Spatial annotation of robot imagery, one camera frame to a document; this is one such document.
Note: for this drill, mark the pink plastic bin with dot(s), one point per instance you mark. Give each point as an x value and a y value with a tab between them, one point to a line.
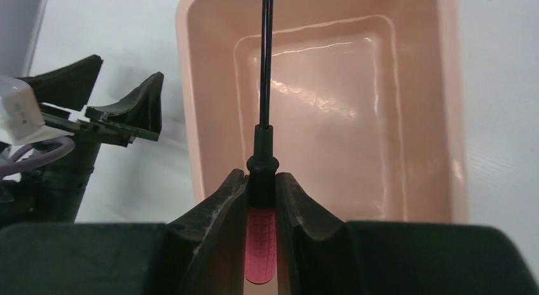
365	101

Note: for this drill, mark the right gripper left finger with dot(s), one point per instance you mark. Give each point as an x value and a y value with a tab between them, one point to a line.
209	251

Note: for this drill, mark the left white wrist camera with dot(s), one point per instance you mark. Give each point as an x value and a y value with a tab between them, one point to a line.
21	119

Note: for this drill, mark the red handled screwdriver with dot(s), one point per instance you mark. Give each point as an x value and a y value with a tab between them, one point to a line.
260	246

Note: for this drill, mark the aluminium left side rail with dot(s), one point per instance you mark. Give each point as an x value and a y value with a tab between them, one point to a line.
37	23

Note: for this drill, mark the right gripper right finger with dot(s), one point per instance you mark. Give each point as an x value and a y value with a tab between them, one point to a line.
312	244

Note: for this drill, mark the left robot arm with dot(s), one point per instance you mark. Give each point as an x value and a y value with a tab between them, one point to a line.
53	192

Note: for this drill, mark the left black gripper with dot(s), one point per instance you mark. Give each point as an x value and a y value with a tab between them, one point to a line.
135	116

